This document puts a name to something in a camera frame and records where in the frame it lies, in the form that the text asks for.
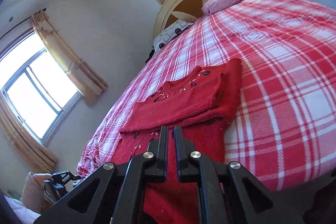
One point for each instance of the cream wooden headboard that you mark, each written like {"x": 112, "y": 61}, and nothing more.
{"x": 161, "y": 18}

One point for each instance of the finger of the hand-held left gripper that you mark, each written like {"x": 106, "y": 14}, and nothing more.
{"x": 73, "y": 176}

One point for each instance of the bed with red plaid sheet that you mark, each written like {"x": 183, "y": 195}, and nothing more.
{"x": 275, "y": 69}

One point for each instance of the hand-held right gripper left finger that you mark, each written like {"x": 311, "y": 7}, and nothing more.
{"x": 162, "y": 150}

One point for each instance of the white quilted jacket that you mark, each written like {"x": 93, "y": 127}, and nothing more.
{"x": 15, "y": 211}

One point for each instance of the black curtain rod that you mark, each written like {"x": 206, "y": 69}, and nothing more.
{"x": 44, "y": 9}

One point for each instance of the red knitted sweater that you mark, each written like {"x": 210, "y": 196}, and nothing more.
{"x": 189, "y": 106}

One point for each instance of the pale pink padded cloth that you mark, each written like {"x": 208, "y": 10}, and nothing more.
{"x": 34, "y": 190}

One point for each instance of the grey patterned pillow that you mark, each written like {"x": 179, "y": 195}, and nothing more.
{"x": 170, "y": 31}

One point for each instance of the dark clothes pile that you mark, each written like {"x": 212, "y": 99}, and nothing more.
{"x": 150, "y": 56}

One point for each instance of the sliding side window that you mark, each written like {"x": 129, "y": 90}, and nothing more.
{"x": 34, "y": 87}

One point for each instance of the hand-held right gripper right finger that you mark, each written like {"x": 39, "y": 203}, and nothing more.
{"x": 179, "y": 150}

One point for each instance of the beige patterned curtain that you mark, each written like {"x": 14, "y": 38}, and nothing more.
{"x": 73, "y": 64}
{"x": 23, "y": 140}

